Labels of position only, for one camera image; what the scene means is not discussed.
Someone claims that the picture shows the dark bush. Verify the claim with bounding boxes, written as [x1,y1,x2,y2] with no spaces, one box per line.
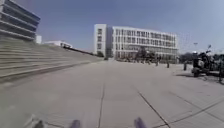
[96,50,105,58]

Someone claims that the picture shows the grey paved plaza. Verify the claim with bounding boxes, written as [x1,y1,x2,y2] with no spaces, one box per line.
[0,59,224,128]

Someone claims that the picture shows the large white building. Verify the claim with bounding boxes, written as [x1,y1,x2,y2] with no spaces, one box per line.
[93,23,180,62]

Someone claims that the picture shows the tree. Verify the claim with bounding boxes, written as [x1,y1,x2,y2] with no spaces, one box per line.
[135,46,156,62]

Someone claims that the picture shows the row of parked bicycles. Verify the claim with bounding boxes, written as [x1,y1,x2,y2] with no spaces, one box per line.
[115,56,178,65]

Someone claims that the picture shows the low white building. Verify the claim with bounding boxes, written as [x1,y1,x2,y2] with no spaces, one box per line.
[42,40,74,50]

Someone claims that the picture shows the robot's own part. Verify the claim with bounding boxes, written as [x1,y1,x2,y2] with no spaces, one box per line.
[69,119,82,128]
[134,117,148,128]

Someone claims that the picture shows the row of bollards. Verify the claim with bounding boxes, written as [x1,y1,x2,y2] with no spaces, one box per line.
[154,59,190,72]

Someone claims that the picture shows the row of trees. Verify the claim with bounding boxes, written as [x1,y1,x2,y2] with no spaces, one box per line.
[178,51,195,64]

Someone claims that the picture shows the small white building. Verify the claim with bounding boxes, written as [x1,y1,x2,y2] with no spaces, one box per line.
[35,34,43,45]

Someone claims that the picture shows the wide grey stone stairs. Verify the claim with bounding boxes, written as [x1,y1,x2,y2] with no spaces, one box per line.
[0,37,104,84]

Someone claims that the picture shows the parked motorcycle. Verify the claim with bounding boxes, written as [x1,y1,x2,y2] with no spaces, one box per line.
[190,44,224,84]

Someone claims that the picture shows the grey banded building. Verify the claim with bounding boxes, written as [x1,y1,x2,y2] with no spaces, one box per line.
[0,0,42,43]

